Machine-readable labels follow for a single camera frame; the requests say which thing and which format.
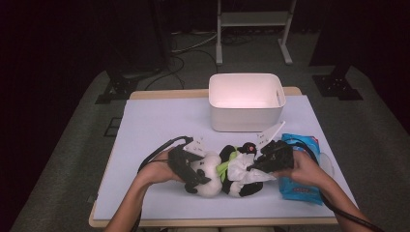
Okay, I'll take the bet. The panda plush toy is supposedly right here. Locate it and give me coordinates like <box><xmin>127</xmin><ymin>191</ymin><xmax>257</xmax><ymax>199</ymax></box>
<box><xmin>184</xmin><ymin>141</ymin><xmax>266</xmax><ymax>199</ymax></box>

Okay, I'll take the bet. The light wooden table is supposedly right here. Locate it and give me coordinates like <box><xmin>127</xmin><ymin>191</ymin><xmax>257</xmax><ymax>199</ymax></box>
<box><xmin>88</xmin><ymin>86</ymin><xmax>339</xmax><ymax>228</ymax></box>

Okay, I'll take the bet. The white plastic bin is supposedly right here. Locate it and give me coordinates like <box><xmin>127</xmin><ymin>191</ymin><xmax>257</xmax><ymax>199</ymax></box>
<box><xmin>208</xmin><ymin>72</ymin><xmax>287</xmax><ymax>133</ymax></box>

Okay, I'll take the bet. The black stand base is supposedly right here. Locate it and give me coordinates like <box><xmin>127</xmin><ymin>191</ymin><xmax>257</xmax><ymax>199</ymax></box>
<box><xmin>95</xmin><ymin>61</ymin><xmax>140</xmax><ymax>105</ymax></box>
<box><xmin>311</xmin><ymin>64</ymin><xmax>365</xmax><ymax>102</ymax></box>

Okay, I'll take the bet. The white metal stand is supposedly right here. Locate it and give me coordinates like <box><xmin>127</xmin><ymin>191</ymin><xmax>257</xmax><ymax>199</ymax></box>
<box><xmin>216</xmin><ymin>0</ymin><xmax>298</xmax><ymax>67</ymax></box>

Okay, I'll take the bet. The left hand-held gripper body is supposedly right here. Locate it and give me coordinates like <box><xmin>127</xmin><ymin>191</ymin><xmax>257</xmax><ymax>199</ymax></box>
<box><xmin>167</xmin><ymin>136</ymin><xmax>207</xmax><ymax>191</ymax></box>

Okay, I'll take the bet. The right hand-held gripper cable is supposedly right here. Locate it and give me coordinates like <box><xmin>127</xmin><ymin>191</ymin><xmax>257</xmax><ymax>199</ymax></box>
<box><xmin>283</xmin><ymin>138</ymin><xmax>385</xmax><ymax>232</ymax></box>

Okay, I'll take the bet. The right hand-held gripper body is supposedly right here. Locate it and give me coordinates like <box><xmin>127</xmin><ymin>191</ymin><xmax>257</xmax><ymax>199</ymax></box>
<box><xmin>256</xmin><ymin>121</ymin><xmax>295</xmax><ymax>174</ymax></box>

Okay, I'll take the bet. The person's right hand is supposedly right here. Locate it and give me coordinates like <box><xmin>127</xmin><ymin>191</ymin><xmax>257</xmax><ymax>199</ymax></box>
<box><xmin>271</xmin><ymin>150</ymin><xmax>327</xmax><ymax>189</ymax></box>

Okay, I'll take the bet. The grey floor cable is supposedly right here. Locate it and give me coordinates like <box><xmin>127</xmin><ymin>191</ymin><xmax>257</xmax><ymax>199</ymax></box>
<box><xmin>170</xmin><ymin>30</ymin><xmax>220</xmax><ymax>54</ymax></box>

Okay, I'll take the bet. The person's left hand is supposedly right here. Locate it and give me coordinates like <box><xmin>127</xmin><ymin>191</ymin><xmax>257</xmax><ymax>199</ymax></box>
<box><xmin>135</xmin><ymin>150</ymin><xmax>186</xmax><ymax>188</ymax></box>

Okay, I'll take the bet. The black floor cable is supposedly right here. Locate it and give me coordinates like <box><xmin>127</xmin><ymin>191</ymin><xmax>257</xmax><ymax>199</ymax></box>
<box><xmin>185</xmin><ymin>47</ymin><xmax>220</xmax><ymax>74</ymax></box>
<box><xmin>143</xmin><ymin>54</ymin><xmax>187</xmax><ymax>92</ymax></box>

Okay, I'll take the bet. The left hand-held gripper cable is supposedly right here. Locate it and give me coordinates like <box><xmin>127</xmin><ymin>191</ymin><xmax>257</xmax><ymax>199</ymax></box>
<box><xmin>130</xmin><ymin>135</ymin><xmax>194</xmax><ymax>232</ymax></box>

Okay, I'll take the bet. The white wet wipe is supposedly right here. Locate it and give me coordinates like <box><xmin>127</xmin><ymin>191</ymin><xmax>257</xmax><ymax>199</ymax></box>
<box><xmin>226</xmin><ymin>153</ymin><xmax>278</xmax><ymax>188</ymax></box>

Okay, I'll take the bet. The hand-held gripper cable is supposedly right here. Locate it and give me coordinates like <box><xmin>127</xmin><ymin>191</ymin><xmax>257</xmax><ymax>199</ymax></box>
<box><xmin>283</xmin><ymin>138</ymin><xmax>385</xmax><ymax>232</ymax></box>
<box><xmin>130</xmin><ymin>135</ymin><xmax>194</xmax><ymax>232</ymax></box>

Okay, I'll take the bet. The lavender table mat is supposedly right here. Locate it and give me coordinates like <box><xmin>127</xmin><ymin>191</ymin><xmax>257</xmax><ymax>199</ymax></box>
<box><xmin>93</xmin><ymin>95</ymin><xmax>359</xmax><ymax>221</ymax></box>

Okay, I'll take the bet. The blue wet wipe packet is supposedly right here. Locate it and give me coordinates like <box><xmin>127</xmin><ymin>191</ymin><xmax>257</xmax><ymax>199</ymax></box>
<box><xmin>278</xmin><ymin>132</ymin><xmax>336</xmax><ymax>206</ymax></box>

